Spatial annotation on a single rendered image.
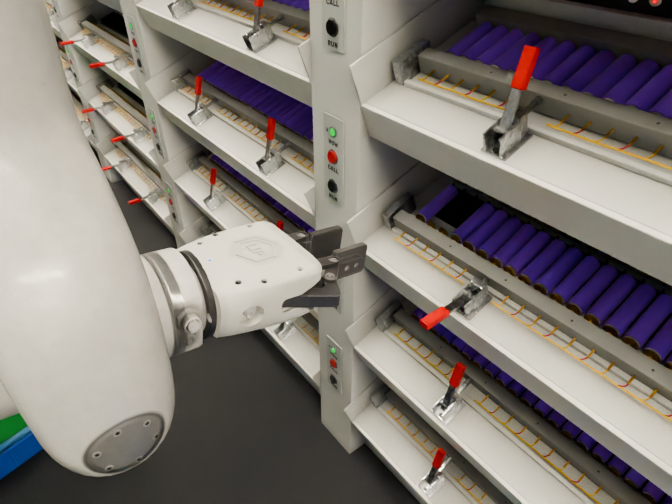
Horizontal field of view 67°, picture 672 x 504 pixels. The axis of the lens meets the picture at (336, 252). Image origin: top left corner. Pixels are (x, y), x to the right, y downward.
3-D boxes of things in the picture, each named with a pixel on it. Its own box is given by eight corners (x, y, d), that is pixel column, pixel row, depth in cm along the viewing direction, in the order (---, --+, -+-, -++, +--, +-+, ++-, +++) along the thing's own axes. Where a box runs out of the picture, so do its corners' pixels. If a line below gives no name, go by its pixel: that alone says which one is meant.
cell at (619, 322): (655, 299, 53) (618, 341, 51) (637, 290, 54) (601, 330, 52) (658, 289, 52) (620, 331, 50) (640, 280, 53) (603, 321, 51)
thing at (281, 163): (324, 236, 79) (294, 171, 69) (166, 118, 117) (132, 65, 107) (414, 161, 84) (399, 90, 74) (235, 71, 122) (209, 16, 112)
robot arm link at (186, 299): (176, 293, 35) (216, 282, 36) (130, 236, 40) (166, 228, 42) (180, 382, 39) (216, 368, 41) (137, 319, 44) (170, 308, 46)
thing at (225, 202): (325, 327, 91) (300, 283, 81) (182, 193, 129) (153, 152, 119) (404, 256, 96) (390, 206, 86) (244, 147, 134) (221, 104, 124)
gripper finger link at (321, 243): (290, 241, 48) (344, 227, 52) (272, 227, 50) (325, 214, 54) (287, 269, 49) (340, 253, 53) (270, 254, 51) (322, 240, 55)
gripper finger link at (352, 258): (330, 273, 44) (385, 255, 48) (308, 256, 46) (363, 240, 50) (325, 303, 46) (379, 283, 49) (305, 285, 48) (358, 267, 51)
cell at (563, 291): (599, 270, 57) (563, 308, 55) (584, 262, 58) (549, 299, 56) (601, 260, 55) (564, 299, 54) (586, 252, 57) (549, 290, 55)
